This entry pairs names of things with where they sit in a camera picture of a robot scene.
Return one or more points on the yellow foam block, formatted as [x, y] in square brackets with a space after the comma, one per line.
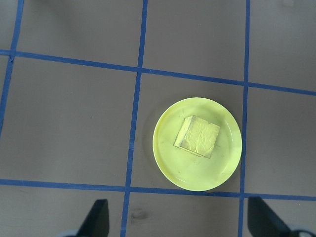
[198, 137]

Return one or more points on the yellow plate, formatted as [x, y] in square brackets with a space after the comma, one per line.
[197, 170]

